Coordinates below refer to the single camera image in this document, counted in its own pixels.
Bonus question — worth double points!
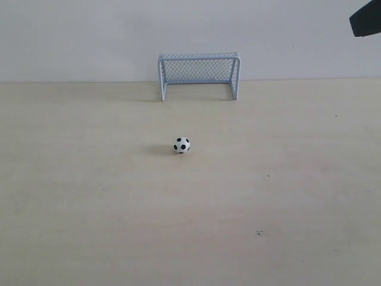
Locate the black and white mini football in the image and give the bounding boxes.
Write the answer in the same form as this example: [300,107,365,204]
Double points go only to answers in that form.
[173,136,190,154]

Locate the light blue mini goal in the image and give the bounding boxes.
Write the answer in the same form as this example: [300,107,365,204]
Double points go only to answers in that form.
[157,52,241,100]

